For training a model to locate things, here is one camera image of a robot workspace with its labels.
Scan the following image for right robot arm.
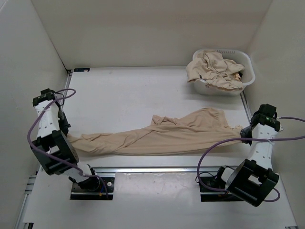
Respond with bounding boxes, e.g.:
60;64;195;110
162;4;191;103
214;104;281;207

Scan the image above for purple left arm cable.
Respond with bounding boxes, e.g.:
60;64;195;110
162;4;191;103
27;88;109;200

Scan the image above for black corner label sticker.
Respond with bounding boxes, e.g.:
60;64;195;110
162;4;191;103
73;68;90;72

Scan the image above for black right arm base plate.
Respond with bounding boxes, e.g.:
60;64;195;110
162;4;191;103
195;176;242;202

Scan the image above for aluminium front table rail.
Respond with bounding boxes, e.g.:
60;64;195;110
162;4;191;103
35;167;239;175

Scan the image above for aluminium left table rail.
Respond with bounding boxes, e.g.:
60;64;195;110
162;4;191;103
55;70;73;109

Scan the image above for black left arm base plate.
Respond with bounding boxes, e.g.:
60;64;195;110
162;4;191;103
70;176;115;201

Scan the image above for white front cover board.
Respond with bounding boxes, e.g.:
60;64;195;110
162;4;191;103
24;172;296;229

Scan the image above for beige trousers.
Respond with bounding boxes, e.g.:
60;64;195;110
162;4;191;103
68;107;242;156

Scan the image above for white laundry basket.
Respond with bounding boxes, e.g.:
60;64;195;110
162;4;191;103
186;48;255;96

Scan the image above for aluminium right table rail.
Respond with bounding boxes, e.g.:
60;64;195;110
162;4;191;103
240;91;252;123

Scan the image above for aluminium table rail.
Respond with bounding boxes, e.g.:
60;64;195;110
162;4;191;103
55;70;73;109
240;91;252;123
35;167;239;175

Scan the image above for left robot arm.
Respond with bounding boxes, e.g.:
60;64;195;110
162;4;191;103
27;88;102;192

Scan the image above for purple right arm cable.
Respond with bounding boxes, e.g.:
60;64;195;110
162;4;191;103
195;116;305;203

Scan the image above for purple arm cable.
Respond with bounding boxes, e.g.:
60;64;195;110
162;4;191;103
195;116;305;203
27;88;109;200

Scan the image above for beige clothes in basket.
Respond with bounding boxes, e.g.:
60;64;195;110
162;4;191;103
186;50;245;91

